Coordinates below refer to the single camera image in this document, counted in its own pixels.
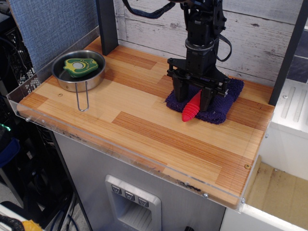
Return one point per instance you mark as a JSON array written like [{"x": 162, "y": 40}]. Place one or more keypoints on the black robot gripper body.
[{"x": 200, "y": 64}]

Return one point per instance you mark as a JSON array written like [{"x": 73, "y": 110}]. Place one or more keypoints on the steel pan with wire handle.
[{"x": 82, "y": 84}]

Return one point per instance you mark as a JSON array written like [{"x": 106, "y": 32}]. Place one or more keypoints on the stainless toy fridge cabinet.
[{"x": 88, "y": 167}]

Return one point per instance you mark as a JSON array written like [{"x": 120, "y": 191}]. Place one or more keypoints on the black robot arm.
[{"x": 204, "y": 21}]

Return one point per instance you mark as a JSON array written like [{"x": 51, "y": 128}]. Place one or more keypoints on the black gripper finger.
[
  {"x": 181, "y": 86},
  {"x": 207, "y": 94}
]

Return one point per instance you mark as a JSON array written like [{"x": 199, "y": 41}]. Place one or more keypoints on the clear acrylic edge guard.
[{"x": 128, "y": 119}]

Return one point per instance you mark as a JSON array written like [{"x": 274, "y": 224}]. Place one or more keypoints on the black vertical post right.
[{"x": 290, "y": 52}]

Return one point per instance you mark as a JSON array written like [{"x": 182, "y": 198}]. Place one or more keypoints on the green yellow toy pepper slice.
[{"x": 80, "y": 67}]

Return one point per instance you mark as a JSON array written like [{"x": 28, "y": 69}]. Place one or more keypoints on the white toy sink unit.
[{"x": 277, "y": 193}]

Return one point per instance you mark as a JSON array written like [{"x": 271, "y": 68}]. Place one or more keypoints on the grey water dispenser panel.
[{"x": 133, "y": 208}]

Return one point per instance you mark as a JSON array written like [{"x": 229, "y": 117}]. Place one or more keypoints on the red handled metal fork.
[{"x": 215, "y": 113}]

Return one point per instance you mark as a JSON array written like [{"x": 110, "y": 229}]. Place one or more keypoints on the dark purple folded towel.
[{"x": 235, "y": 87}]

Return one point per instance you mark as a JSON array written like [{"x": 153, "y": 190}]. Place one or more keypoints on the blue fabric panel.
[{"x": 49, "y": 27}]

